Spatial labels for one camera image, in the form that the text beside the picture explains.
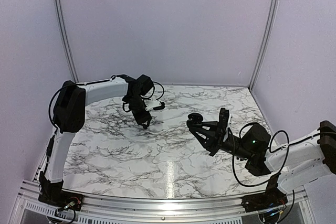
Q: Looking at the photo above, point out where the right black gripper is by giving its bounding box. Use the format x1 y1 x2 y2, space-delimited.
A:
190 121 253 161

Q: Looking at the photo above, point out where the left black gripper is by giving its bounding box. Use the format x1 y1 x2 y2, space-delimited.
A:
126 95 152 127

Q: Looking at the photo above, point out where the black round charging case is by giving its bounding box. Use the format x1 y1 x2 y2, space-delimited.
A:
186 113 203 127

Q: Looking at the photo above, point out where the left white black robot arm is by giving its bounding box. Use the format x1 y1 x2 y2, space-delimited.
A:
40 74 154 206

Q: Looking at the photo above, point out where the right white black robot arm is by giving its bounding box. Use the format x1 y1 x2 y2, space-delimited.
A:
186 114 335 207

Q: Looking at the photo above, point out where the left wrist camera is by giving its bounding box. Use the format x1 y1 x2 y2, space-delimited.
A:
144 100 165 111

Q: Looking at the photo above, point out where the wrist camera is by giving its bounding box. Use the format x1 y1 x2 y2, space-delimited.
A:
144 100 165 111
218 108 232 133

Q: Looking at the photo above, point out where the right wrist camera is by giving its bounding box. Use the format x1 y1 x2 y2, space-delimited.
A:
218 108 232 133

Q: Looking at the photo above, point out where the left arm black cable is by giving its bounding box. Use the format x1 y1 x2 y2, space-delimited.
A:
143 82 165 101

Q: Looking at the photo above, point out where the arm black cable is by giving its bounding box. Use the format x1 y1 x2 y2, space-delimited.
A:
232 123 291 188
143 82 165 101

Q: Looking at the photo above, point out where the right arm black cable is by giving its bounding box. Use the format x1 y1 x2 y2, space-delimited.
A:
232 123 291 188

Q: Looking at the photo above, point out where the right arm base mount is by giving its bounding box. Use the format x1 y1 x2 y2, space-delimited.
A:
241 175 288 212

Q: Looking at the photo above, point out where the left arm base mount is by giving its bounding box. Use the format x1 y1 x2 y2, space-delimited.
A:
38 172 83 211

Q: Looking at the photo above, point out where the aluminium front rail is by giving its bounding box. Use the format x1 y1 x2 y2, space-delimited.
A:
15 179 310 224

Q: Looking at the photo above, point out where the right corner aluminium post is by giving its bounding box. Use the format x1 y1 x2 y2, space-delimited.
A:
248 0 279 92

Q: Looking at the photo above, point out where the corner aluminium post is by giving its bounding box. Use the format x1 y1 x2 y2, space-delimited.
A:
248 0 279 92
54 0 79 82

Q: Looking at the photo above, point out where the left corner aluminium post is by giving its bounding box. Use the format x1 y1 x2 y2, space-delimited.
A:
54 0 79 82

